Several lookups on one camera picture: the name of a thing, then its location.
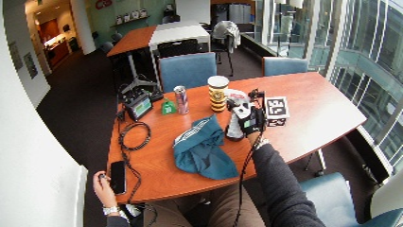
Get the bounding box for black smartphone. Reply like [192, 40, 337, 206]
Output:
[107, 160, 129, 196]

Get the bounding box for yellow black striped canister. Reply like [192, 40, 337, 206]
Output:
[206, 75, 230, 114]

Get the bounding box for silver wristwatch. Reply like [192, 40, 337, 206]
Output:
[102, 205, 122, 217]

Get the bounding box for white marker cube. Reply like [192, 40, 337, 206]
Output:
[263, 96, 291, 129]

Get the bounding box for silver pink drink can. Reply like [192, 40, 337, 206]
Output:
[172, 85, 190, 115]

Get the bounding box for teal cloth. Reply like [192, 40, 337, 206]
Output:
[171, 113, 240, 181]

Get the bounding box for small green tag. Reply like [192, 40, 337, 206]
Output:
[159, 97, 178, 116]

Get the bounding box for blue upholstered chair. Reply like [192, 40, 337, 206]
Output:
[156, 51, 218, 94]
[297, 171, 403, 227]
[260, 56, 309, 78]

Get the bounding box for small screen device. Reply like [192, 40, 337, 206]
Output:
[122, 90, 154, 123]

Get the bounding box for black mesh chair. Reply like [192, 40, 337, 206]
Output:
[155, 38, 202, 60]

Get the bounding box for grey jacket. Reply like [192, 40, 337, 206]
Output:
[210, 20, 243, 54]

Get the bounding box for grey stand base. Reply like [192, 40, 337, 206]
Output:
[118, 51, 163, 96]

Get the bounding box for orange and white table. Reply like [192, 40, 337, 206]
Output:
[106, 20, 211, 58]

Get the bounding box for person's legs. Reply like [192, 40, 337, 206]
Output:
[142, 182, 267, 227]

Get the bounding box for white chair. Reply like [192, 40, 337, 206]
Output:
[367, 168, 403, 219]

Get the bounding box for black palm camera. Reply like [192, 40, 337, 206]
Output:
[247, 88, 267, 101]

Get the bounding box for black coiled cable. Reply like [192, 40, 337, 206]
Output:
[115, 120, 152, 152]

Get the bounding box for beaded bracelet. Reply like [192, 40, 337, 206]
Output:
[252, 137, 272, 151]

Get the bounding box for black glove cable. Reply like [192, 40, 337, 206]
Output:
[231, 131, 264, 227]

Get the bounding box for wall shelf with frames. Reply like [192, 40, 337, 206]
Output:
[107, 8, 152, 29]

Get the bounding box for framed wall picture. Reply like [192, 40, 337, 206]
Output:
[21, 51, 38, 80]

